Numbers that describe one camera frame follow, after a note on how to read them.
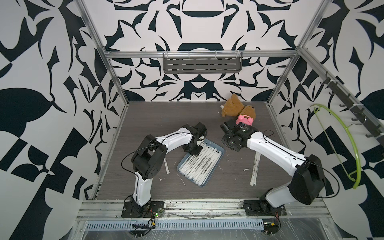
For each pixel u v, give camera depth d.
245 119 0.97
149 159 0.50
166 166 0.88
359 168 0.57
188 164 0.87
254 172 0.85
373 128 0.54
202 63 0.94
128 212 0.74
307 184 0.43
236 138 0.59
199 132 0.76
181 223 0.71
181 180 0.83
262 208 0.67
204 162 0.89
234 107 1.06
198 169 0.87
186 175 0.85
